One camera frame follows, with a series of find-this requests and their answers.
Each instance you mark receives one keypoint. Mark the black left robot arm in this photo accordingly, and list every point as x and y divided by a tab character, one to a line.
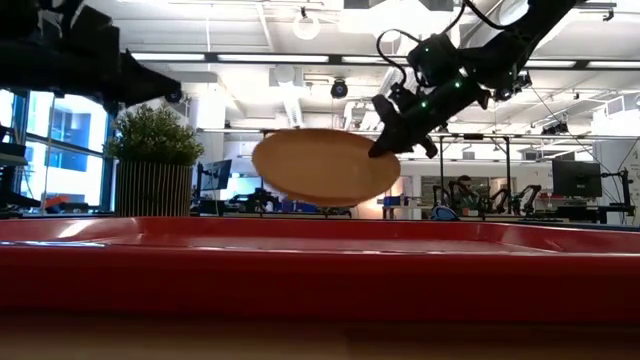
35	45

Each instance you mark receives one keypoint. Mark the white round ceiling fixture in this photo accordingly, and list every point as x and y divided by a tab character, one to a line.
306	26

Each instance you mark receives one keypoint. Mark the round tan plate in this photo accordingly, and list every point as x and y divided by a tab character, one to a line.
320	167

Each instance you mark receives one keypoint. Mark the red plastic tray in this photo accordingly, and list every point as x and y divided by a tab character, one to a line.
320	280

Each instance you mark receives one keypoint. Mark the black metal rig frame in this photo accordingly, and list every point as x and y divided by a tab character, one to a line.
507	165

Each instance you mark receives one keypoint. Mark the person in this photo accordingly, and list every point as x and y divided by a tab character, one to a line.
465	192

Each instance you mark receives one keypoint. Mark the black background robot arm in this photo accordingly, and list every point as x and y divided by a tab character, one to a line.
520	197

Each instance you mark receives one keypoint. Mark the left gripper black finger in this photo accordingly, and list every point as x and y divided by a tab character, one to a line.
147	82

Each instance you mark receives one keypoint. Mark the blue rounded object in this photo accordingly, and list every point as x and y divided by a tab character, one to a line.
444	213

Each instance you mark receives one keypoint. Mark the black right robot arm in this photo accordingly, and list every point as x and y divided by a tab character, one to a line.
505	55

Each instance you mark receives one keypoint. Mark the green plant in ribbed pot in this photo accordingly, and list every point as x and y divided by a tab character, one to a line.
152	170

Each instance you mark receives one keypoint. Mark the small black monitor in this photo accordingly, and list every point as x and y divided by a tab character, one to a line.
217	175

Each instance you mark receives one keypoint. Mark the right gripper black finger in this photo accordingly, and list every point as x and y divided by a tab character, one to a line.
430	146
392	142

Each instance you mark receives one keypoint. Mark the black computer monitor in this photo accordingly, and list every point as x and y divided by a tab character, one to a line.
576	178

